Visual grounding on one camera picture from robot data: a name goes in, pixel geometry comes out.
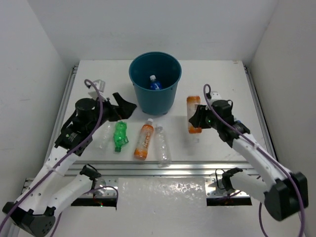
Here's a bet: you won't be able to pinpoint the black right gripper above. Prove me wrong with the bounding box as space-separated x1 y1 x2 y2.
190 104 221 130

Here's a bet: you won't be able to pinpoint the orange bottle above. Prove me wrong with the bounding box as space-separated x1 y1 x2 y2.
187 95 202 144
134 118 154 160

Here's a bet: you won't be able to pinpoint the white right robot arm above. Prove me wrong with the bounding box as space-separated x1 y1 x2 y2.
189 99 309 221

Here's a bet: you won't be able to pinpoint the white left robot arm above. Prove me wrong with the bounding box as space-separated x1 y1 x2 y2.
2 92 137 237

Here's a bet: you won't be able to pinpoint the teal plastic bin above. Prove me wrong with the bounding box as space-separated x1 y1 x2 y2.
129 51 182 116

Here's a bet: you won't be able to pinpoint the crushed green plastic bottle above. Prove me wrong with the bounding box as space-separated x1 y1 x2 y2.
114 121 129 153

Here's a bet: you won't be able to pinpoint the clear bottle far left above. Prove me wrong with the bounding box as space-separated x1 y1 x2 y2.
95 121 115 156

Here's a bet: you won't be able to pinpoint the orange bottle in row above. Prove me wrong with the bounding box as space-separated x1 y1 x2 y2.
134 118 154 160

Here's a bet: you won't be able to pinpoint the clear bottle white cap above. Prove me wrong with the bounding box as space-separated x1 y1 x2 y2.
154 123 172 167

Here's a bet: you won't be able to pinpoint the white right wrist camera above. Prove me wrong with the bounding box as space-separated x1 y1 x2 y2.
206 91 222 101

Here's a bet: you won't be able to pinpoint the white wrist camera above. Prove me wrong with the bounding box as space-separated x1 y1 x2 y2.
206 91 222 101
88 79 106 99

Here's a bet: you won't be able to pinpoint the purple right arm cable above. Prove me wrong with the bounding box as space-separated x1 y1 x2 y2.
202 83 307 237

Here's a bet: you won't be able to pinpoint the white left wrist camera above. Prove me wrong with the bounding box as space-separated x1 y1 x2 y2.
88 79 106 99

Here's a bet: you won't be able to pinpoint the aluminium table frame rails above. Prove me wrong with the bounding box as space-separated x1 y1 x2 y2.
56 60 272 199

